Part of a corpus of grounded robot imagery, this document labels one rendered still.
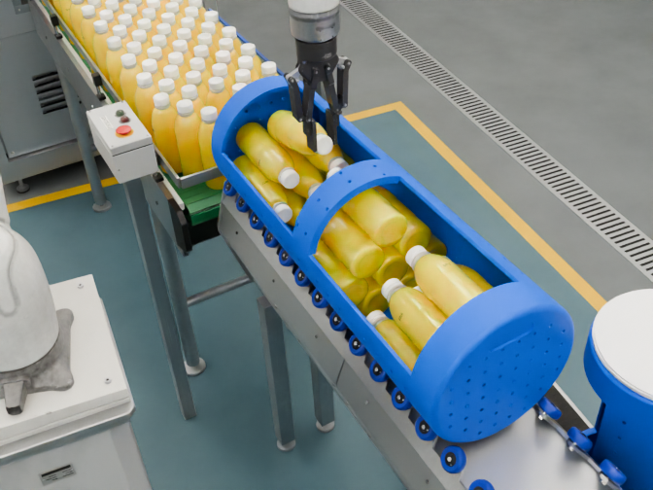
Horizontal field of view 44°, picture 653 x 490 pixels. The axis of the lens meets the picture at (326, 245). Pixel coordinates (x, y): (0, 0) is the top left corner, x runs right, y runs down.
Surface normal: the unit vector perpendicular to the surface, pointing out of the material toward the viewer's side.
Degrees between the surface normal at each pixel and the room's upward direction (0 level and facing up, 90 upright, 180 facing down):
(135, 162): 90
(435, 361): 57
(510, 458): 0
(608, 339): 0
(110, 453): 90
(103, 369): 5
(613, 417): 90
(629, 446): 90
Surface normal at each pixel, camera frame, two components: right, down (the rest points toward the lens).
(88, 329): 0.02, -0.73
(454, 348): -0.61, -0.35
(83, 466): 0.40, 0.58
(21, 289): 0.80, 0.20
